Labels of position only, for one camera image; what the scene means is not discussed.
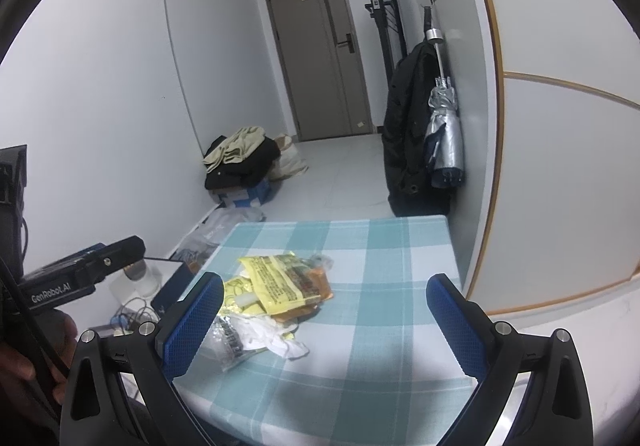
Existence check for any teal checkered tablecloth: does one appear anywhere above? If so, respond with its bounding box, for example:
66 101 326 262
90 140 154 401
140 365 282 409
176 215 474 445

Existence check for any person's left hand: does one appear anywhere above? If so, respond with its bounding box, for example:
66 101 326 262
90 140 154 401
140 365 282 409
1 311 78 405

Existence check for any yellow printed snack bag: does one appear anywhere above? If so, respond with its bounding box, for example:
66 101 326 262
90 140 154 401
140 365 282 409
240 253 321 315

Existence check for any orange brown snack wrapper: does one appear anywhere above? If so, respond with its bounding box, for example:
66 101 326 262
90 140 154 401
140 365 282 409
273 267 334 324

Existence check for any grey plastic mailer bag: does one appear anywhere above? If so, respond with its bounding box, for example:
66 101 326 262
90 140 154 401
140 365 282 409
170 208 266 273

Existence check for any brown entrance door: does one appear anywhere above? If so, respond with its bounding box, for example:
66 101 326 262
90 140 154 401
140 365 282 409
267 0 373 141

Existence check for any white cream tote bag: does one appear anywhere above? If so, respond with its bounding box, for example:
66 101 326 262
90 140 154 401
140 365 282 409
268 134 308 182

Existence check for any beige clothing pile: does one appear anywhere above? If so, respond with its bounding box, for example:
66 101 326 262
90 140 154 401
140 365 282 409
203 125 266 172

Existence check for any silver folded umbrella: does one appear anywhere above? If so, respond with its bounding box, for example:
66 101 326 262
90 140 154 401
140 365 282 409
424 27 465 189

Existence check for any blue white cardboard box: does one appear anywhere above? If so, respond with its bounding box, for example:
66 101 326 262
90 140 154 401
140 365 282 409
214 179 271 208

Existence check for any black clothing pile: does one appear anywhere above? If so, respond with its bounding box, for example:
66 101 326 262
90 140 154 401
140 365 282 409
204 137 281 191

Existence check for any clear plastic wrapper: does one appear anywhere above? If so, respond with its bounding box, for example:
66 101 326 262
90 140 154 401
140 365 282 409
198 313 265 372

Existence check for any black jacket hanging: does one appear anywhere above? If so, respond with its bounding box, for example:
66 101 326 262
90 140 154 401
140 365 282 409
382 41 450 217

